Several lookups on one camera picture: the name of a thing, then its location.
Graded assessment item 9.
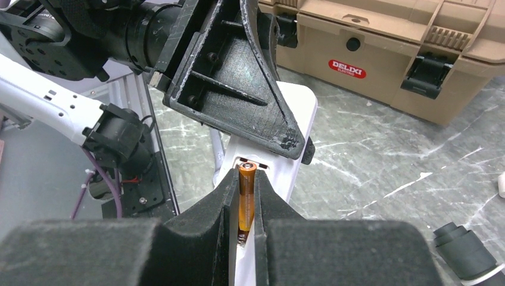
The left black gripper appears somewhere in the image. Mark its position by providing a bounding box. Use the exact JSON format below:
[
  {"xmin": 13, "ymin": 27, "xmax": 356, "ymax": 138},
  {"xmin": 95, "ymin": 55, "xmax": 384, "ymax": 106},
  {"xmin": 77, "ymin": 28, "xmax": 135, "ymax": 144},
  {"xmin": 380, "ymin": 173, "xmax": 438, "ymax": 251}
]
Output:
[{"xmin": 148, "ymin": 1, "xmax": 316, "ymax": 165}]

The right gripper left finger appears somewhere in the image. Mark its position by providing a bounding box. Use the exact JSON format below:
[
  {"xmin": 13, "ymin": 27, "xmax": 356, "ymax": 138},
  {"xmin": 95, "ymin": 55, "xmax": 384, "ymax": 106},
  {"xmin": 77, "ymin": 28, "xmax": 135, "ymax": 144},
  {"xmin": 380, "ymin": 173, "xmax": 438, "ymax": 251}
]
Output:
[{"xmin": 1, "ymin": 170, "xmax": 238, "ymax": 285}]

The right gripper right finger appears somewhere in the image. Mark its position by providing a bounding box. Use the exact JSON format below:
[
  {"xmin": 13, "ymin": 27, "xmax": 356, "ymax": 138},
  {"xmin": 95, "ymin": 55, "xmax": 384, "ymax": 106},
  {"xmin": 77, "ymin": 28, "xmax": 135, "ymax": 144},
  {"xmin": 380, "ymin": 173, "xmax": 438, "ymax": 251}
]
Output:
[{"xmin": 254, "ymin": 171, "xmax": 442, "ymax": 285}]

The white remote control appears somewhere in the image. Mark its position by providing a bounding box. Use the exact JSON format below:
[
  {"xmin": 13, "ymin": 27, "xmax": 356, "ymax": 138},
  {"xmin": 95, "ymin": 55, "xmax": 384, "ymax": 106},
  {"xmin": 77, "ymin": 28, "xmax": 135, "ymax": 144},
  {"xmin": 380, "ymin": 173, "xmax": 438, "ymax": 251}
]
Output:
[{"xmin": 217, "ymin": 82, "xmax": 317, "ymax": 285}]

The orange battery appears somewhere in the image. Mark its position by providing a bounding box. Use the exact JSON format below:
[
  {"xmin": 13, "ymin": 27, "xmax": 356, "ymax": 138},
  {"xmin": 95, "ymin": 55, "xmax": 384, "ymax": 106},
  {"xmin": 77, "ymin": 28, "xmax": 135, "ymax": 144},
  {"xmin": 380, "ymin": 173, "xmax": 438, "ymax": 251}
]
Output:
[{"xmin": 238, "ymin": 162, "xmax": 257, "ymax": 232}]

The tan plastic toolbox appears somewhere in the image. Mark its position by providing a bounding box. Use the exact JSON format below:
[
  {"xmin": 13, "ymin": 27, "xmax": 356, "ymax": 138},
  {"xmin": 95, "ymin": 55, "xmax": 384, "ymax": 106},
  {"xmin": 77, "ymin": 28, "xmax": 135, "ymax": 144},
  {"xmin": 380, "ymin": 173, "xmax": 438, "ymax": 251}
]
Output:
[{"xmin": 258, "ymin": 1, "xmax": 504, "ymax": 125}]

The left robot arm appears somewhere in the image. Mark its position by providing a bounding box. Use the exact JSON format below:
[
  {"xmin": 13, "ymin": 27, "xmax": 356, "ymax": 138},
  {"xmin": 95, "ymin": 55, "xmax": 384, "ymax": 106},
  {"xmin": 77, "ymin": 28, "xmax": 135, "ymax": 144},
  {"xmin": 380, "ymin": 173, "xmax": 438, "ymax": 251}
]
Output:
[{"xmin": 1, "ymin": 1, "xmax": 315, "ymax": 164}]

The silver open-end wrench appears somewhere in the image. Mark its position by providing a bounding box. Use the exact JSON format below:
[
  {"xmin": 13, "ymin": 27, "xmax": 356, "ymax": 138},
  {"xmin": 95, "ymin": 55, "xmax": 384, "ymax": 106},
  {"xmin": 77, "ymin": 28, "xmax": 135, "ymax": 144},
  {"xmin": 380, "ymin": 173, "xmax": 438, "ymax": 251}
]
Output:
[{"xmin": 210, "ymin": 128, "xmax": 225, "ymax": 186}]

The white pipe fitting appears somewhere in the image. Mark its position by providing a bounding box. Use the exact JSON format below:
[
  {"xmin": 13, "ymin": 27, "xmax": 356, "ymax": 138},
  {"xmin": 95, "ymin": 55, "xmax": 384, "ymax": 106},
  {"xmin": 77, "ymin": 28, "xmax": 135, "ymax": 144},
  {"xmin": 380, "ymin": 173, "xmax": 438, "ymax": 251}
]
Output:
[{"xmin": 497, "ymin": 172, "xmax": 505, "ymax": 198}]

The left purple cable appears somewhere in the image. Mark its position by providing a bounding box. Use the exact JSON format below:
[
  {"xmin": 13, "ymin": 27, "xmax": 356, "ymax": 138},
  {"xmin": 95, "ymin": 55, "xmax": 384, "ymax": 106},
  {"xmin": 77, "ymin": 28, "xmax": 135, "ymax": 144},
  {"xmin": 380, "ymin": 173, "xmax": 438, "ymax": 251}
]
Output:
[{"xmin": 70, "ymin": 148, "xmax": 124, "ymax": 221}]

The black corrugated hose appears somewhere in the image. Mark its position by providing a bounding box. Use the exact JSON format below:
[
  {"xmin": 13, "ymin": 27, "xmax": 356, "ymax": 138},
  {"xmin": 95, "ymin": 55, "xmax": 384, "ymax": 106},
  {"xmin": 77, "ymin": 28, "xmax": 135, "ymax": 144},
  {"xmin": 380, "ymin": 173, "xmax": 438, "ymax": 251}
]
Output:
[{"xmin": 432, "ymin": 222, "xmax": 505, "ymax": 286}]

